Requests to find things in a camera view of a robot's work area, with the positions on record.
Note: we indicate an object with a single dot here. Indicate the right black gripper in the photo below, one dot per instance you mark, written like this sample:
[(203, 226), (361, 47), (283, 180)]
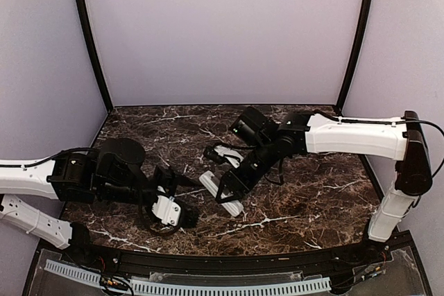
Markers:
[(226, 180)]

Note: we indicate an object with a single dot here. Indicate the black front frame rail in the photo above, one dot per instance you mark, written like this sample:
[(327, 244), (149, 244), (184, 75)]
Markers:
[(330, 260)]

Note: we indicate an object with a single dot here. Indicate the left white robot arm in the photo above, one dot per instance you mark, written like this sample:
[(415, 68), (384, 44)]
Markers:
[(111, 173)]

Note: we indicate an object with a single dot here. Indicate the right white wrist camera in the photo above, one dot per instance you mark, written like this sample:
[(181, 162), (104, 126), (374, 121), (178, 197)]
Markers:
[(220, 154)]

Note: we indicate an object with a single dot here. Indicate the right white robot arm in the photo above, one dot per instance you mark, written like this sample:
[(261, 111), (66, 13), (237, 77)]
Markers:
[(398, 138)]

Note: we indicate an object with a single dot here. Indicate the white remote control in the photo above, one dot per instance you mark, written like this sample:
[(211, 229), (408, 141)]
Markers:
[(212, 184)]

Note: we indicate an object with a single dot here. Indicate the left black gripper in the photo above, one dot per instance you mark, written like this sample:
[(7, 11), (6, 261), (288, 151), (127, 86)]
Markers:
[(170, 186)]

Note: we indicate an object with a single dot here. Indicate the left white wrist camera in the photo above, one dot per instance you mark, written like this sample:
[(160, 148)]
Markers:
[(174, 212)]

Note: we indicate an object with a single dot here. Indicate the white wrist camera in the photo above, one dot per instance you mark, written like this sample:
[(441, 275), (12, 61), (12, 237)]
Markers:
[(220, 154), (174, 212)]

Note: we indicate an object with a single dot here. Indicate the left black frame post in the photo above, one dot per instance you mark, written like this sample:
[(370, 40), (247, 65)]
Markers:
[(93, 54)]

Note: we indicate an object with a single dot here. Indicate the white slotted cable duct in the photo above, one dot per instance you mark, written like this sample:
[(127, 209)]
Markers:
[(174, 284)]

